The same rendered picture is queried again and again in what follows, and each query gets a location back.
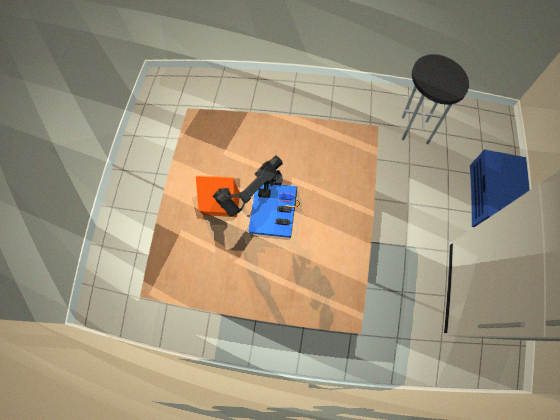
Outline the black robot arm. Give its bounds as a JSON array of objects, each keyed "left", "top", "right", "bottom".
[{"left": 213, "top": 155, "right": 283, "bottom": 217}]

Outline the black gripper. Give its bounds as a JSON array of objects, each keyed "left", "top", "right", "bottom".
[{"left": 258, "top": 181, "right": 271, "bottom": 198}]

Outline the blue flat panel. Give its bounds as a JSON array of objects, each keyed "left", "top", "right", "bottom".
[{"left": 248, "top": 184, "right": 297, "bottom": 238}]

